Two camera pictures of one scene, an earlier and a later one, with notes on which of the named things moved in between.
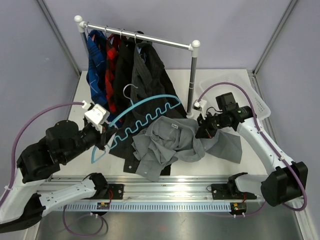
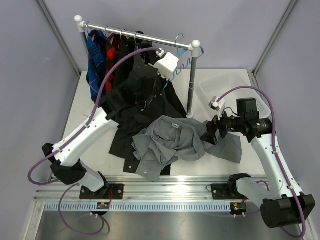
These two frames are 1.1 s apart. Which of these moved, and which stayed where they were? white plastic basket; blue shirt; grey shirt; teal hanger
Moved: teal hanger
Stayed: white plastic basket; blue shirt; grey shirt
